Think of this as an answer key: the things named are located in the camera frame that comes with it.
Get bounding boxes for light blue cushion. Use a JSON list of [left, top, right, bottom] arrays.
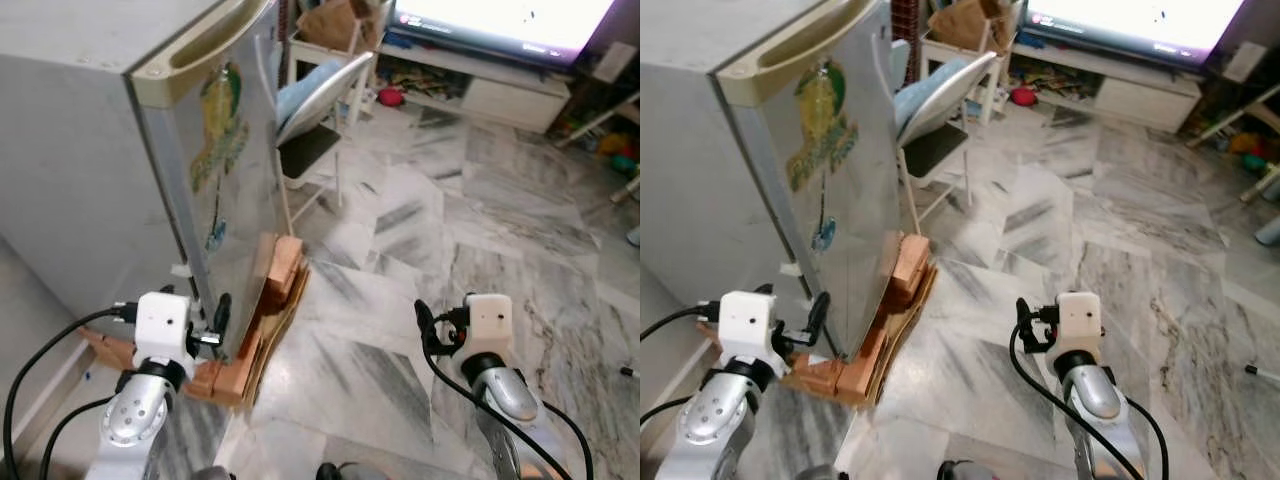
[[275, 58, 351, 126], [893, 55, 971, 126]]

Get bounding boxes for brown cardboard sheet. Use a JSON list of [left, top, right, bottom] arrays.
[[238, 262, 313, 411], [865, 262, 941, 406]]

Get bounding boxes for silver mini fridge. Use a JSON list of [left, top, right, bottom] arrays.
[[0, 0, 229, 336], [640, 0, 831, 339]]

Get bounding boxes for green yellow fridge sticker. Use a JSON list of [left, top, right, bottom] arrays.
[[785, 60, 859, 193], [190, 62, 251, 193]]

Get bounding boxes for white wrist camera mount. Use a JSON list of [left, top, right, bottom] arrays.
[[135, 292, 193, 363], [1055, 292, 1103, 351], [718, 290, 779, 366], [465, 293, 514, 356]]

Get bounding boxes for flat screen television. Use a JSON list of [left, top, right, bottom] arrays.
[[385, 0, 626, 66], [1015, 0, 1251, 66]]

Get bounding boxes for colourful books clutter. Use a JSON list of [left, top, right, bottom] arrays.
[[385, 60, 471, 101], [1012, 58, 1101, 101]]

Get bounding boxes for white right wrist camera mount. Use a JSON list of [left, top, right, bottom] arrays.
[[1055, 292, 1103, 351], [465, 293, 514, 356]]

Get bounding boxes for white side table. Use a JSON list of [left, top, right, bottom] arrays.
[[920, 35, 1001, 126], [285, 35, 366, 126]]

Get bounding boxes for long black left arm cable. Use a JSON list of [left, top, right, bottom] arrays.
[[640, 303, 723, 343], [0, 305, 136, 480]]

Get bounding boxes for colourful toy pile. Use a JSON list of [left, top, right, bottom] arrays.
[[1228, 130, 1269, 177], [598, 130, 641, 177]]

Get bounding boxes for brown cardboard box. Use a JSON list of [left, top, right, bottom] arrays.
[[297, 0, 386, 51], [925, 0, 1016, 51]]

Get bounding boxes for white television cabinet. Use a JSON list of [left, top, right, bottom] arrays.
[[375, 40, 641, 136], [1005, 40, 1206, 136]]

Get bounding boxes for white box speaker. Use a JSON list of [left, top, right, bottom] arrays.
[[1222, 42, 1266, 83], [592, 42, 637, 83]]

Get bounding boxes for short black left arm cable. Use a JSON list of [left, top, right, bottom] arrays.
[[38, 395, 119, 480], [640, 393, 703, 429]]

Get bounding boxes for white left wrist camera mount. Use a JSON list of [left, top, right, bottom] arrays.
[[135, 292, 193, 363], [718, 290, 779, 366]]

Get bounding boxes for white folding chair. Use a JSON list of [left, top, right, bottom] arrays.
[[895, 50, 1001, 236], [272, 50, 379, 236]]

